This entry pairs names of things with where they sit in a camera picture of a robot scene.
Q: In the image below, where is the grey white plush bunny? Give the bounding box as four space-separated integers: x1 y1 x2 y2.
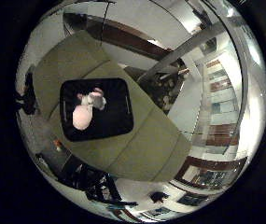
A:
77 87 107 111

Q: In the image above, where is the pink round plush toy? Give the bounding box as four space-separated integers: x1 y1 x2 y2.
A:
72 104 94 131

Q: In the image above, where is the black mesh basket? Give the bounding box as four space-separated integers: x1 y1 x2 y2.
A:
59 77 135 143

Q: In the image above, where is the brown wooden framed window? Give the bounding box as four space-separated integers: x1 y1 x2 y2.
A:
174 155 248 191

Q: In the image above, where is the dark brown wooden ledge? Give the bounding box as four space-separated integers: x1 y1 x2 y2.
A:
62 12 172 62

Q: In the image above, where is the black chair with teal stripes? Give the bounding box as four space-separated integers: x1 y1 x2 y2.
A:
35 152 140 213

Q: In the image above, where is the small orange white object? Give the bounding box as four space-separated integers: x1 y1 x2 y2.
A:
52 139 64 153

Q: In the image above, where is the grey metal beam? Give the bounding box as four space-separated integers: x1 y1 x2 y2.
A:
136 21 233 83

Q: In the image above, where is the small black stool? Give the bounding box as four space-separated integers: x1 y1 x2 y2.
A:
149 190 171 203

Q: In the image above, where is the black tripod stand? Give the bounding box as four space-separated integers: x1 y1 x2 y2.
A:
14 72 41 116

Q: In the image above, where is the thin black cable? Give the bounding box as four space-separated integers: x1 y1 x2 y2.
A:
99 1 117 48

